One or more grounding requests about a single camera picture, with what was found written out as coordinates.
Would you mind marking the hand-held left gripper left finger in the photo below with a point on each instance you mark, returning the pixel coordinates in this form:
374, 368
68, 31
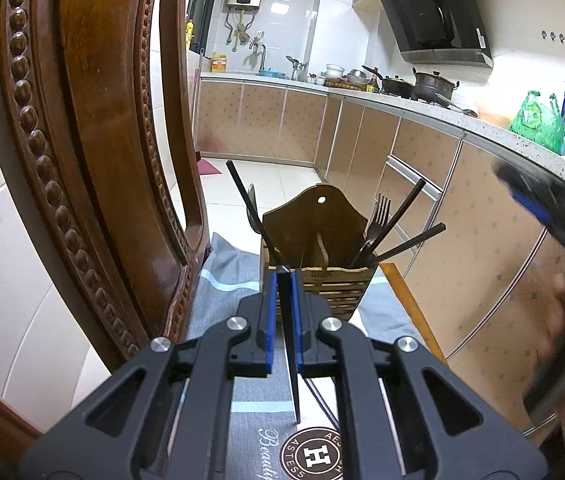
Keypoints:
271, 320

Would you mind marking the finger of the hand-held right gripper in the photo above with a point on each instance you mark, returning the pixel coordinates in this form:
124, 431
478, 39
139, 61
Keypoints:
527, 200

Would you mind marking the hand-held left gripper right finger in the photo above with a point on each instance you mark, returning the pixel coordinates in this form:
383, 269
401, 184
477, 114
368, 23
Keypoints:
296, 320

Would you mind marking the wooden utensil holder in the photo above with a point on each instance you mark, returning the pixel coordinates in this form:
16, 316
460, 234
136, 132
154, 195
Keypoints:
332, 287

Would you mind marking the slim black chopstick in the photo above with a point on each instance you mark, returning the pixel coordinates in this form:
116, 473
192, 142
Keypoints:
320, 400
245, 195
402, 210
292, 390
417, 240

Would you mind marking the silver fork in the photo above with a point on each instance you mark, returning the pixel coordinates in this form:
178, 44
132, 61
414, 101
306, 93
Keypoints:
378, 217

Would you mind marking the person's right hand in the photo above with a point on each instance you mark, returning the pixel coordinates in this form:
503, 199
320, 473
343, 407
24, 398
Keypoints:
560, 310

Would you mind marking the green plastic bag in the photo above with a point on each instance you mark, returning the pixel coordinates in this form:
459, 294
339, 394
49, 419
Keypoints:
537, 122

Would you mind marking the white speckled kitchen counter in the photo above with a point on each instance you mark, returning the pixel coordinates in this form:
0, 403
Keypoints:
487, 132

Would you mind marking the grey blue printed cloth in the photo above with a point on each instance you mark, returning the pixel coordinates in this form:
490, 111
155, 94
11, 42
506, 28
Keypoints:
257, 410

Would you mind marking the large metal pot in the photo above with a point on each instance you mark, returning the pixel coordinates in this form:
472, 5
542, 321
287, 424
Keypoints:
430, 85

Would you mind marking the red floor mat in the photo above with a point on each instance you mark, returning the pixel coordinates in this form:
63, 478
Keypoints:
207, 166

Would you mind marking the black wok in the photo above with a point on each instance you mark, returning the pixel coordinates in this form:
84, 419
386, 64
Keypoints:
393, 86

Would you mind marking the dark sauce bottle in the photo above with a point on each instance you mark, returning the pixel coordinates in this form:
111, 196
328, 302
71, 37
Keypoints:
372, 84

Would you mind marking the black range hood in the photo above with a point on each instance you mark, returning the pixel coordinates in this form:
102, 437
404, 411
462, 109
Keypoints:
427, 15

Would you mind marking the white bowl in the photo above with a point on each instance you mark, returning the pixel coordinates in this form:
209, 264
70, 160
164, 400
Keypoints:
335, 69

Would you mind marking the blue basin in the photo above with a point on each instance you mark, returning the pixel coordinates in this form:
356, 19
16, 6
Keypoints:
270, 73

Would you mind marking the metal ladles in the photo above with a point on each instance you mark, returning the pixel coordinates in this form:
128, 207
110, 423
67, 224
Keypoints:
295, 67

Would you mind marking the yellow box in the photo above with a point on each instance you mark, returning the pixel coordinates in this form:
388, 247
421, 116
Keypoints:
218, 62

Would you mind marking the metal faucet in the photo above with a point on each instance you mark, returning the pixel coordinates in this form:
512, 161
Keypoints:
261, 52

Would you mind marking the carved brown wooden chair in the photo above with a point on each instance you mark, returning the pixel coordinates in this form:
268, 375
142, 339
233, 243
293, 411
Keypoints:
97, 110

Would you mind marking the metal water pipes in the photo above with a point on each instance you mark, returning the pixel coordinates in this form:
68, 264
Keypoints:
239, 30

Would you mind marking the yellow bottle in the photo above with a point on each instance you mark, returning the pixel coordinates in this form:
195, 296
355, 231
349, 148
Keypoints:
190, 35

